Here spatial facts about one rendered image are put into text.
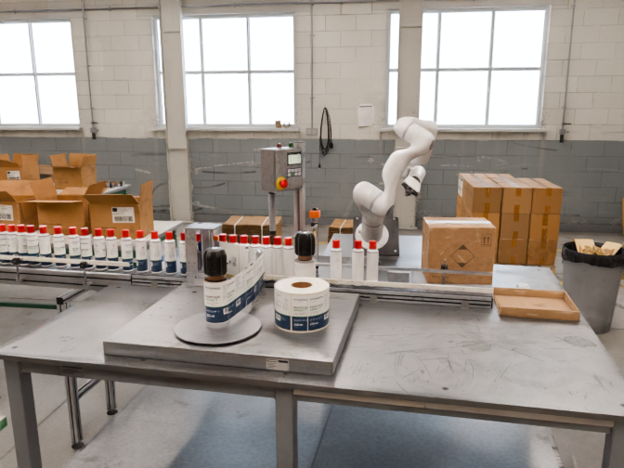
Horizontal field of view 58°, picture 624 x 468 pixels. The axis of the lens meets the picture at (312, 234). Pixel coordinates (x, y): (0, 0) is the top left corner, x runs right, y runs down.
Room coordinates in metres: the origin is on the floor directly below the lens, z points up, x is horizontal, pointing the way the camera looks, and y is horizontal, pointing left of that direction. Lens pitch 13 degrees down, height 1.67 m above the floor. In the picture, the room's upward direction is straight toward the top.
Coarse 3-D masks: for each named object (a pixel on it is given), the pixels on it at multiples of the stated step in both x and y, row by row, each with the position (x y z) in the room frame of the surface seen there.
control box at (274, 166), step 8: (264, 152) 2.53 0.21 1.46; (272, 152) 2.49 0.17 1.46; (280, 152) 2.50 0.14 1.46; (264, 160) 2.53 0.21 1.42; (272, 160) 2.49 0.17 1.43; (280, 160) 2.50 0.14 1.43; (264, 168) 2.53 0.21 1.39; (272, 168) 2.49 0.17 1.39; (280, 168) 2.50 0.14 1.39; (264, 176) 2.53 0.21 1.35; (272, 176) 2.49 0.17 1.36; (280, 176) 2.50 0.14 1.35; (296, 176) 2.56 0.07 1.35; (264, 184) 2.53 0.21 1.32; (272, 184) 2.49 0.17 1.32; (288, 184) 2.53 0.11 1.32; (296, 184) 2.56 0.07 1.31
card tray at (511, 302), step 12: (504, 288) 2.41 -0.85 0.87; (516, 288) 2.40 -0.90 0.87; (504, 300) 2.34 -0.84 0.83; (516, 300) 2.34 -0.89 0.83; (528, 300) 2.34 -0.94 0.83; (540, 300) 2.34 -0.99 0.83; (552, 300) 2.34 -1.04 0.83; (564, 300) 2.34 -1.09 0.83; (504, 312) 2.16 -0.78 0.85; (516, 312) 2.15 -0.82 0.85; (528, 312) 2.14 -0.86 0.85; (540, 312) 2.13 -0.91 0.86; (552, 312) 2.12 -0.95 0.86; (564, 312) 2.12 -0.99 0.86; (576, 312) 2.11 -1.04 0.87
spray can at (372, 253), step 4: (372, 240) 2.41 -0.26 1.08; (372, 244) 2.39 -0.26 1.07; (376, 244) 2.40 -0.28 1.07; (372, 248) 2.39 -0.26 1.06; (376, 248) 2.40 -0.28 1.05; (368, 252) 2.39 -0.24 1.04; (372, 252) 2.38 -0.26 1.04; (376, 252) 2.39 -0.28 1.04; (368, 256) 2.39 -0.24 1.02; (372, 256) 2.38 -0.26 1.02; (376, 256) 2.39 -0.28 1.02; (368, 260) 2.39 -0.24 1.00; (372, 260) 2.38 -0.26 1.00; (376, 260) 2.39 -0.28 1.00; (368, 264) 2.39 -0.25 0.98; (372, 264) 2.38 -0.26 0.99; (376, 264) 2.39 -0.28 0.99; (368, 268) 2.39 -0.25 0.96; (372, 268) 2.38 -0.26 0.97; (376, 268) 2.39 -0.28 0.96; (368, 272) 2.39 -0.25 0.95; (372, 272) 2.38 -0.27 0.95; (376, 272) 2.39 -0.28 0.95; (368, 276) 2.39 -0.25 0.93; (372, 276) 2.38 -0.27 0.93; (376, 276) 2.39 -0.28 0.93; (372, 280) 2.38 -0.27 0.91; (376, 280) 2.39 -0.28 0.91
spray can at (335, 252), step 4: (332, 240) 2.42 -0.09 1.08; (336, 240) 2.41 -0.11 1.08; (332, 244) 2.42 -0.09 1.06; (336, 244) 2.41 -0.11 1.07; (332, 248) 2.42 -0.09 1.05; (336, 248) 2.41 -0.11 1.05; (340, 248) 2.43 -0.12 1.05; (332, 252) 2.41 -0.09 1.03; (336, 252) 2.40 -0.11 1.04; (340, 252) 2.41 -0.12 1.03; (332, 256) 2.41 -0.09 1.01; (336, 256) 2.40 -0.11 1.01; (340, 256) 2.41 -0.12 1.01; (332, 260) 2.41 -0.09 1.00; (336, 260) 2.40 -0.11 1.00; (340, 260) 2.41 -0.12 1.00; (332, 264) 2.41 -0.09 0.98; (336, 264) 2.40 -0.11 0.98; (340, 264) 2.41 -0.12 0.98; (332, 268) 2.41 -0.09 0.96; (336, 268) 2.40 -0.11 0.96; (340, 268) 2.41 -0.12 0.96; (332, 272) 2.41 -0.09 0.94; (336, 272) 2.40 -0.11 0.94; (340, 272) 2.41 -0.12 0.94; (332, 276) 2.41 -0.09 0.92; (336, 276) 2.40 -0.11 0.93; (340, 276) 2.41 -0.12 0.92; (332, 284) 2.41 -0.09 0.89; (336, 284) 2.40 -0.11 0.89; (340, 284) 2.41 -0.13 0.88
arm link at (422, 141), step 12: (408, 132) 2.87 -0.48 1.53; (420, 132) 2.85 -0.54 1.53; (420, 144) 2.83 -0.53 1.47; (432, 144) 2.83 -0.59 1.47; (396, 156) 2.87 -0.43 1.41; (408, 156) 2.85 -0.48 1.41; (384, 168) 2.90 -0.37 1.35; (396, 168) 2.87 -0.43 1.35; (384, 180) 2.88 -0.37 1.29; (396, 180) 2.88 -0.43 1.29; (384, 192) 2.86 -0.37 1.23; (372, 204) 2.87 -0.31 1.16; (384, 204) 2.84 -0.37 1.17; (384, 216) 2.87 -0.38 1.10
